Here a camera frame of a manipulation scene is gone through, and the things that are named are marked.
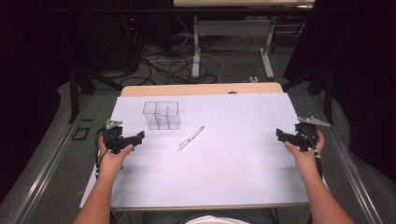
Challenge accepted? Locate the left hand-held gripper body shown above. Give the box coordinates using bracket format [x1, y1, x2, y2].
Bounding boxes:
[103, 119, 129, 155]

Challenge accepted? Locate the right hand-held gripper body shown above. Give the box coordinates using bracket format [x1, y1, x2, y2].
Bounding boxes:
[293, 116, 332, 153]

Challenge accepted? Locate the person's right hand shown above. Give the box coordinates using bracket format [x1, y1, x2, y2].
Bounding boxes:
[283, 130, 326, 182]

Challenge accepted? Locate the person's left hand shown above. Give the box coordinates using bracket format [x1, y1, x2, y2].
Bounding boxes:
[97, 135, 135, 183]

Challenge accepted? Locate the clear plastic divided organizer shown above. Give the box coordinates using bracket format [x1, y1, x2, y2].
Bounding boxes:
[142, 101, 181, 131]

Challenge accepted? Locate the black metal stand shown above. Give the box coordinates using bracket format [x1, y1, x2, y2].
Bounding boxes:
[281, 63, 335, 125]
[67, 55, 124, 124]

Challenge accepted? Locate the silver pen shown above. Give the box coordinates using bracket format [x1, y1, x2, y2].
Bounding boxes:
[177, 125, 205, 152]

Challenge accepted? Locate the white table mat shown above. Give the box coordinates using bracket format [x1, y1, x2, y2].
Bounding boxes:
[79, 92, 310, 210]

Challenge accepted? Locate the wooden table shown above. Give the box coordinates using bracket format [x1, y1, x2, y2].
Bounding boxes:
[120, 81, 285, 98]

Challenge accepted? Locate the black computer tower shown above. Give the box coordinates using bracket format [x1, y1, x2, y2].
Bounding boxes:
[90, 13, 145, 74]

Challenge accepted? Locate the person's clothing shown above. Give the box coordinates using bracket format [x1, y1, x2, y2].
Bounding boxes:
[142, 207, 280, 224]

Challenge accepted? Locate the white desk with metal legs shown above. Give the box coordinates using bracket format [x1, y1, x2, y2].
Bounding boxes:
[173, 0, 316, 80]

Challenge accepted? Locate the left hand-held gripper cable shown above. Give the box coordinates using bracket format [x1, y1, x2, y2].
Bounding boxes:
[93, 127, 109, 181]

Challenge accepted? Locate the metal floor rail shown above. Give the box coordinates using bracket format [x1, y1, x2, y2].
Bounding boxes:
[10, 94, 94, 224]
[311, 94, 386, 224]

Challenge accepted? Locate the tangle of black floor cables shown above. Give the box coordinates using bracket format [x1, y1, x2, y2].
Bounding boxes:
[119, 34, 255, 88]

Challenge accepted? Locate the white floor cable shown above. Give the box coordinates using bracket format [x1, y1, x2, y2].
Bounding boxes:
[174, 15, 226, 84]

